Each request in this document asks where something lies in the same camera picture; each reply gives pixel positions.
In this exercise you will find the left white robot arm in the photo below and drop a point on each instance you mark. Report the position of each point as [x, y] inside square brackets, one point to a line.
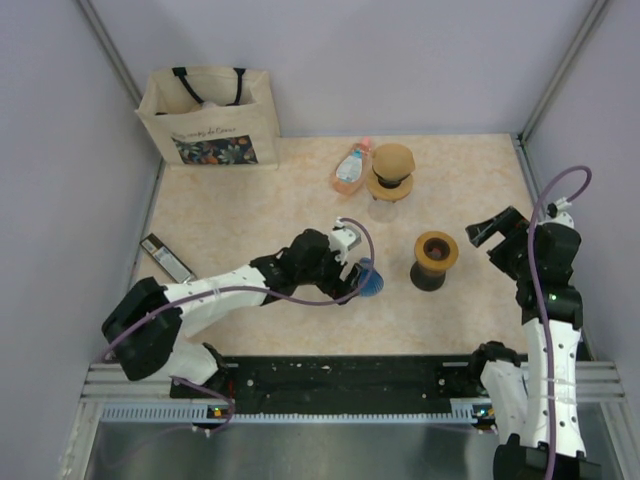
[152, 328]

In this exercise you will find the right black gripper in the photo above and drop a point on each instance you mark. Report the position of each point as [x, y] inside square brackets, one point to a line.
[508, 223]

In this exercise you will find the brown paper coffee filter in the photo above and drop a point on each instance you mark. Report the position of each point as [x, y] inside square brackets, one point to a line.
[393, 162]

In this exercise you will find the beige canvas tote bag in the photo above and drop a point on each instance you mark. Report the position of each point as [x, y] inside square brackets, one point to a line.
[208, 116]

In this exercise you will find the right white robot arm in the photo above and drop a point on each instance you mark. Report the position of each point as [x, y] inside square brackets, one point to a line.
[535, 401]

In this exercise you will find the clear glass carafe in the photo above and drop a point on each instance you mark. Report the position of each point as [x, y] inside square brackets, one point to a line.
[382, 211]

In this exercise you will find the dark carafe with red lid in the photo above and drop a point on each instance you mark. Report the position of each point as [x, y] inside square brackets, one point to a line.
[425, 279]

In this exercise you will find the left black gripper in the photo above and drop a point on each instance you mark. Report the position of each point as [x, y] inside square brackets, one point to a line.
[335, 286]

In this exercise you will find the small black barcode box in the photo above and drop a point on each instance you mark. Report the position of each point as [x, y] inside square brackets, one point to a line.
[166, 259]

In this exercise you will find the pink detergent bottle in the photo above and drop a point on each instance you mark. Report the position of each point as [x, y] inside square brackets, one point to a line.
[350, 173]

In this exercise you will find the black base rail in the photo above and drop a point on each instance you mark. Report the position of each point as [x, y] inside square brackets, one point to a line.
[334, 385]

